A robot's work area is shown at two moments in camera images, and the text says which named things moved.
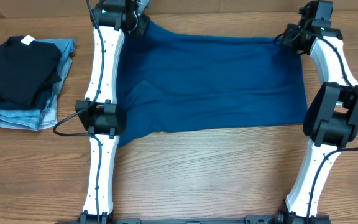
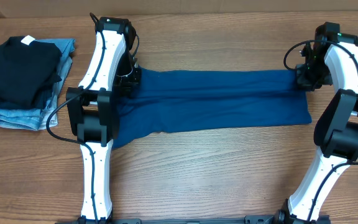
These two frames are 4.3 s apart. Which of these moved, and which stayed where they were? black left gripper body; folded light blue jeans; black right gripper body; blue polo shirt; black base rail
Moved: blue polo shirt; black left gripper body; black right gripper body
Stayed: black base rail; folded light blue jeans
